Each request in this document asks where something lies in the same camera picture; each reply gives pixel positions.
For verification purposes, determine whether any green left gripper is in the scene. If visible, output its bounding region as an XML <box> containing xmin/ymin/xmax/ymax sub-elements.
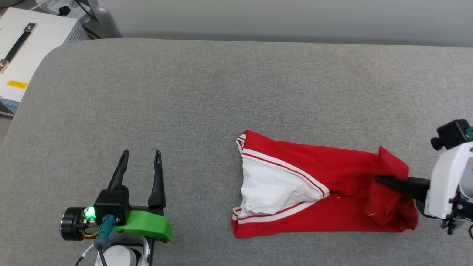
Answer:
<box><xmin>61</xmin><ymin>150</ymin><xmax>174</xmax><ymax>242</ymax></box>

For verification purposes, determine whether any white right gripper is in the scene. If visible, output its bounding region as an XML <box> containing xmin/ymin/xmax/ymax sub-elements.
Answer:
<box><xmin>375</xmin><ymin>142</ymin><xmax>473</xmax><ymax>219</ymax></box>

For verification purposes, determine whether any left gripper cable teal connector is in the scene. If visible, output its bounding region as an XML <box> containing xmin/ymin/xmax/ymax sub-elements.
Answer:
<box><xmin>76</xmin><ymin>214</ymin><xmax>119</xmax><ymax>266</ymax></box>

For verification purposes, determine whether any grey metal partition leg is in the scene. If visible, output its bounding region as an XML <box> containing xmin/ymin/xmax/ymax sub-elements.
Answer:
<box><xmin>86</xmin><ymin>0</ymin><xmax>123</xmax><ymax>39</ymax></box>

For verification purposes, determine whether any white partition panel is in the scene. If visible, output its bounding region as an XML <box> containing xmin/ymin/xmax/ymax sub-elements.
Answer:
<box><xmin>95</xmin><ymin>0</ymin><xmax>473</xmax><ymax>47</ymax></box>

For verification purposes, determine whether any black strap case handle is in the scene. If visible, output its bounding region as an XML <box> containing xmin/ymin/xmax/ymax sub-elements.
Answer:
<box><xmin>0</xmin><ymin>23</ymin><xmax>38</xmax><ymax>74</ymax></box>

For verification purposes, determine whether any white equipment case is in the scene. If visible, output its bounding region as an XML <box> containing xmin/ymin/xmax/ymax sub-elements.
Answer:
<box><xmin>0</xmin><ymin>7</ymin><xmax>89</xmax><ymax>108</ymax></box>

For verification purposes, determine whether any red white basketball jersey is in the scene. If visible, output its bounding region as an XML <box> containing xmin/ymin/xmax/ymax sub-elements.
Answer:
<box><xmin>232</xmin><ymin>129</ymin><xmax>419</xmax><ymax>239</ymax></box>

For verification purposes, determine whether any white power strip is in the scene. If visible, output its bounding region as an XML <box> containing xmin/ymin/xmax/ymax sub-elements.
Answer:
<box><xmin>35</xmin><ymin>0</ymin><xmax>91</xmax><ymax>20</ymax></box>

